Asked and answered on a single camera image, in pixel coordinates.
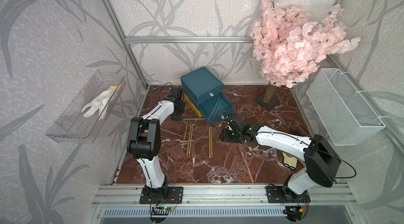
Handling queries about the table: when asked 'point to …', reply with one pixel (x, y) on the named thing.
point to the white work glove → (101, 103)
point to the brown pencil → (185, 133)
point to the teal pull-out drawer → (226, 108)
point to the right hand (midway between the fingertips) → (221, 136)
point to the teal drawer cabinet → (205, 90)
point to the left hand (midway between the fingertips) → (184, 108)
